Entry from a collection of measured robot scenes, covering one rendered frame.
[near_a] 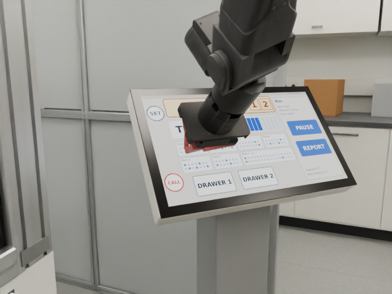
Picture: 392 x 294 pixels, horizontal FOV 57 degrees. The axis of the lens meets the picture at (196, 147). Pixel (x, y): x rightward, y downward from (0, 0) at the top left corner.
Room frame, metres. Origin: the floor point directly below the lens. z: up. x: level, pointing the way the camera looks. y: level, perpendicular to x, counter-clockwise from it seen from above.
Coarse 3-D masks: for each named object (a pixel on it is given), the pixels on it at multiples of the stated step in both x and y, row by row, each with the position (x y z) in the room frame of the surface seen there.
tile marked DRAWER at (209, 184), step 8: (192, 176) 0.73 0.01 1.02; (200, 176) 0.74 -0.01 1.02; (208, 176) 0.74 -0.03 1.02; (216, 176) 0.75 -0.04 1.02; (224, 176) 0.76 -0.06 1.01; (232, 176) 0.76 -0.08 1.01; (200, 184) 0.72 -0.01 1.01; (208, 184) 0.73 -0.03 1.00; (216, 184) 0.74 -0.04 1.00; (224, 184) 0.74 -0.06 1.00; (232, 184) 0.75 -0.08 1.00; (200, 192) 0.71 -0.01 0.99; (208, 192) 0.72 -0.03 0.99; (216, 192) 0.72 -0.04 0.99; (224, 192) 0.73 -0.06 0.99
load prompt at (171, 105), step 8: (264, 96) 0.96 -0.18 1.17; (168, 104) 0.83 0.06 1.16; (176, 104) 0.84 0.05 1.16; (256, 104) 0.93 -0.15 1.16; (264, 104) 0.94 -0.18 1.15; (272, 104) 0.95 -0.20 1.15; (168, 112) 0.82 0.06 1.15; (176, 112) 0.83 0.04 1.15; (248, 112) 0.90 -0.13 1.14; (256, 112) 0.91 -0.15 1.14; (264, 112) 0.92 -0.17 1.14
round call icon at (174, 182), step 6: (162, 174) 0.71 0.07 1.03; (168, 174) 0.71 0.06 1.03; (174, 174) 0.72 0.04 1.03; (180, 174) 0.72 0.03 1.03; (168, 180) 0.71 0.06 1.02; (174, 180) 0.71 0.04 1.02; (180, 180) 0.71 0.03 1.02; (168, 186) 0.70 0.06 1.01; (174, 186) 0.70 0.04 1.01; (180, 186) 0.71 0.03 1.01; (168, 192) 0.69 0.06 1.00
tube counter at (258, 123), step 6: (246, 120) 0.88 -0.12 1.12; (252, 120) 0.89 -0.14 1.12; (258, 120) 0.90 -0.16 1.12; (264, 120) 0.90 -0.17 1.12; (270, 120) 0.91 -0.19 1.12; (276, 120) 0.92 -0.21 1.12; (252, 126) 0.88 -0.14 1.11; (258, 126) 0.88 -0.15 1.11; (264, 126) 0.89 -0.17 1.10; (270, 126) 0.90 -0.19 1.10; (276, 126) 0.90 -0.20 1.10
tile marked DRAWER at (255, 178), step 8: (256, 168) 0.80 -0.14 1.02; (264, 168) 0.80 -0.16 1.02; (272, 168) 0.81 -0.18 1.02; (240, 176) 0.77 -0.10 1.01; (248, 176) 0.78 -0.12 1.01; (256, 176) 0.78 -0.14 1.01; (264, 176) 0.79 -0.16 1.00; (272, 176) 0.80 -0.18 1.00; (248, 184) 0.76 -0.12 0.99; (256, 184) 0.77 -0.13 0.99; (264, 184) 0.77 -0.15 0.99; (272, 184) 0.78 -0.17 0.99
